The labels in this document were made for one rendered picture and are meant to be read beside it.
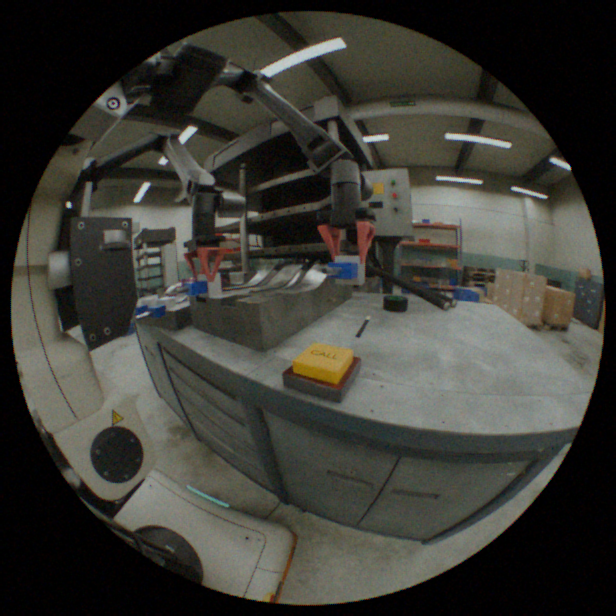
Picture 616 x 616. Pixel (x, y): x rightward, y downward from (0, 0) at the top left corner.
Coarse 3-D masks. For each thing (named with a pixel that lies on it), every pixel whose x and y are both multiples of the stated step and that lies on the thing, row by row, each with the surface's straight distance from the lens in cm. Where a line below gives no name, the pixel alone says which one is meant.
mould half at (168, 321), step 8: (240, 272) 93; (248, 272) 87; (232, 280) 86; (240, 280) 84; (248, 280) 87; (176, 296) 75; (184, 296) 72; (184, 304) 62; (168, 312) 58; (176, 312) 56; (184, 312) 58; (144, 320) 72; (152, 320) 67; (160, 320) 63; (168, 320) 59; (176, 320) 56; (184, 320) 58; (168, 328) 60; (176, 328) 57
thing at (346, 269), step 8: (336, 256) 38; (344, 256) 38; (352, 256) 37; (328, 264) 34; (336, 264) 34; (344, 264) 33; (352, 264) 34; (360, 264) 37; (328, 272) 28; (336, 272) 31; (344, 272) 33; (352, 272) 34; (360, 272) 37; (336, 280) 38; (344, 280) 38; (352, 280) 37; (360, 280) 37
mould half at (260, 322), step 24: (264, 288) 51; (288, 288) 49; (312, 288) 47; (336, 288) 61; (192, 312) 53; (216, 312) 43; (240, 312) 36; (264, 312) 33; (288, 312) 39; (312, 312) 48; (216, 336) 46; (240, 336) 38; (264, 336) 34; (288, 336) 40
